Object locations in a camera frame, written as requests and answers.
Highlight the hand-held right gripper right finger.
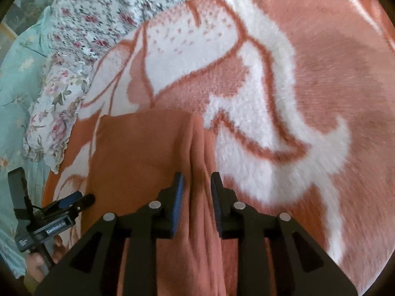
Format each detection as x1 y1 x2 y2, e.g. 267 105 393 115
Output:
210 172 360 296

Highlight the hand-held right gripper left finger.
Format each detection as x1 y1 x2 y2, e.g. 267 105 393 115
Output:
34 173 186 296

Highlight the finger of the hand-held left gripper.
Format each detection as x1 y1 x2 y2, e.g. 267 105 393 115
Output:
61 193 96 214
39 191 83 215

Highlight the orange knit sweater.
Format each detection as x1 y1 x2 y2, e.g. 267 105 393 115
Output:
82 109 278 296

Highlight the person's left hand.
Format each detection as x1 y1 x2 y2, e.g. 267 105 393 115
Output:
26 234 68 284

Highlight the teal floral cloth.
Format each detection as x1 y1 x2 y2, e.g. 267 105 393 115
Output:
0 6 58 279

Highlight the orange and white blanket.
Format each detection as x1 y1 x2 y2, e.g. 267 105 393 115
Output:
43 0 395 296

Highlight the white floral bedsheet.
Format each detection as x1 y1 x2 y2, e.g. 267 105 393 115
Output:
23 0 371 174

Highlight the dark green picture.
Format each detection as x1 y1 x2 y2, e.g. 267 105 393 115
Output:
1 0 54 37

